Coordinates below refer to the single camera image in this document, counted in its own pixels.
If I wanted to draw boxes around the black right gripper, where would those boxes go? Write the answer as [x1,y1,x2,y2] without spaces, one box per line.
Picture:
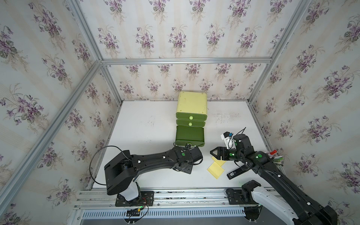
[208,146,244,162]

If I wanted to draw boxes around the yellow sticky note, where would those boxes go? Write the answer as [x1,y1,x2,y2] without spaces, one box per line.
[207,162,225,179]
[212,157,226,167]

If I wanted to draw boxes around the green three-drawer cabinet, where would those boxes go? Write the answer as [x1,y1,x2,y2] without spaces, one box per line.
[175,91,208,147]

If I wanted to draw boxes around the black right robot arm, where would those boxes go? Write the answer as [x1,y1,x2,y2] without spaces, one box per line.
[210,134,338,225]

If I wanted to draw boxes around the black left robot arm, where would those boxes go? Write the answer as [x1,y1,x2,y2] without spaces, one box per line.
[104,146,203,202]

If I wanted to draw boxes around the black stapler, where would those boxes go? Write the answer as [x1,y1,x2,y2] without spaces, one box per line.
[226,165,250,180]

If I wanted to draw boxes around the pink pen holder cup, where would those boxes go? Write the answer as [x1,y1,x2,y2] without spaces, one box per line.
[267,150,284,167]

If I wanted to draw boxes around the small circuit board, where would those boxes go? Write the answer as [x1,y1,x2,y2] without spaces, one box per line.
[126,208,141,217]

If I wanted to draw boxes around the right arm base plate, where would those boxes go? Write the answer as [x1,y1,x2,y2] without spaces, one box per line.
[226,180,261,205]

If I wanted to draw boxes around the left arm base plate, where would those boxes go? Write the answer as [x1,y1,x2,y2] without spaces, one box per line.
[115,191,155,207]

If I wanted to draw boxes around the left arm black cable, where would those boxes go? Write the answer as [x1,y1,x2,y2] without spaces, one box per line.
[89,145,127,186]

